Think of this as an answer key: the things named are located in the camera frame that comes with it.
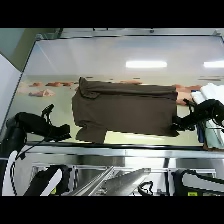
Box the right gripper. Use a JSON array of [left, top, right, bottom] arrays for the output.
[[170, 119, 194, 133]]

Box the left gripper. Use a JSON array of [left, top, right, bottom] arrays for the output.
[[49, 123, 72, 142]]

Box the brown T-shirt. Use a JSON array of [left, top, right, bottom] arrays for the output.
[[71, 76, 180, 145]]

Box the blue garment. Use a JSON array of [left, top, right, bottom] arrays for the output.
[[196, 121, 205, 144]]

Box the pale green garment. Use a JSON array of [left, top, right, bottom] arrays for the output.
[[203, 119, 224, 148]]

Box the white garment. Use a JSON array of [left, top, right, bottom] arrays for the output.
[[191, 82, 224, 107]]

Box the black cable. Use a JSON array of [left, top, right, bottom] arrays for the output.
[[8, 149, 27, 196], [137, 180, 155, 197]]

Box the silver frame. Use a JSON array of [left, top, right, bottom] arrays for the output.
[[0, 143, 224, 197]]

